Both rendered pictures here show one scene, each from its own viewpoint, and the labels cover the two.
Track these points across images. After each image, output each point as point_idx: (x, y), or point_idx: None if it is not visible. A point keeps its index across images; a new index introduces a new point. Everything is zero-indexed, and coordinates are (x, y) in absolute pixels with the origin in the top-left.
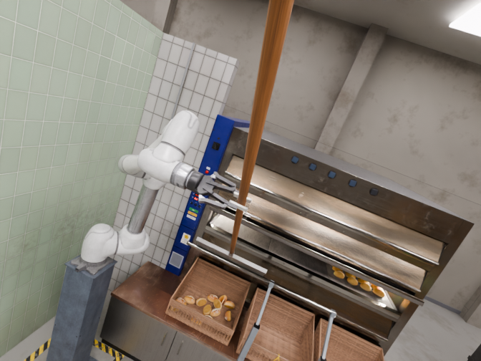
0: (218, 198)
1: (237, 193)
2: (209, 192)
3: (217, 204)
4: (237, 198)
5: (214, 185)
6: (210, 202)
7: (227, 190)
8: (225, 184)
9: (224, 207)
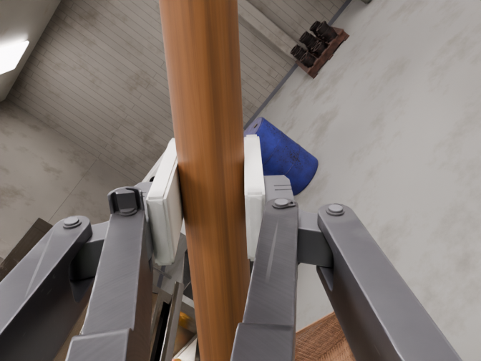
0: (295, 259)
1: (152, 185)
2: (290, 356)
3: (360, 242)
4: (220, 126)
5: (126, 352)
6: (404, 299)
7: (147, 277)
8: (54, 352)
9: (341, 204)
